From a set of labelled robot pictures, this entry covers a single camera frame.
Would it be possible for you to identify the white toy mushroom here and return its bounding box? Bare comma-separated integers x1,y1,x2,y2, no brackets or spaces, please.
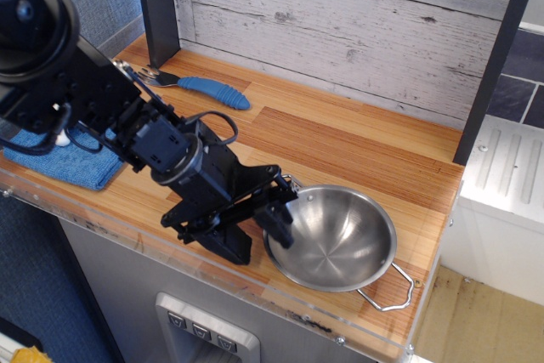
55,130,71,147

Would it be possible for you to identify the blue folded microfiber cloth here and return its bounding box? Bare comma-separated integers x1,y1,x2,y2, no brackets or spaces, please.
3,142,123,191

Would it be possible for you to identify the dark frame post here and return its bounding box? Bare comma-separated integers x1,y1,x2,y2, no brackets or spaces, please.
140,0,180,68
453,0,529,166

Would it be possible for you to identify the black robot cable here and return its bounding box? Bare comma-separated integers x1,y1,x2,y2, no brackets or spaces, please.
182,111,239,145

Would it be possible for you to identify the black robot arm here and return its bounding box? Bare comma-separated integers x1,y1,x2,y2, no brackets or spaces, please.
1,0,298,265

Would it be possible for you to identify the yellow object at corner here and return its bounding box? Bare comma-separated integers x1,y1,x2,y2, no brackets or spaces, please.
10,347,53,363

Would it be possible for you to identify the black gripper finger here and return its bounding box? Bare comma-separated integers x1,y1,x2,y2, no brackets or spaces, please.
254,203,294,248
197,224,252,264

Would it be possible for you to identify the dark right frame post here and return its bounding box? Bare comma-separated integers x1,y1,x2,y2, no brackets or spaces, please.
453,0,529,166

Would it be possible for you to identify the dark left frame post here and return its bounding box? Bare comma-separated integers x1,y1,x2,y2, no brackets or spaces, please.
140,0,180,68

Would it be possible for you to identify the blue handled metal spork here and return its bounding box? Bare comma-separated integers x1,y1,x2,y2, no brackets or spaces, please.
138,67,251,111

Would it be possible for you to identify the small stainless steel wok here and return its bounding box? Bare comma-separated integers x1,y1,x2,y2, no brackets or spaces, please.
263,183,415,312

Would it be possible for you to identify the silver toy dispenser panel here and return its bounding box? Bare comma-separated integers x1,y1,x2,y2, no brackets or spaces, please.
156,292,261,362

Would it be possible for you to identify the white ribbed cabinet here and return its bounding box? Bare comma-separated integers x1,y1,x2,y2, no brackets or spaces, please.
440,116,543,304

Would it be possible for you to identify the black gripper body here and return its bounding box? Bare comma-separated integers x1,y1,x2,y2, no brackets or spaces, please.
151,120,298,234

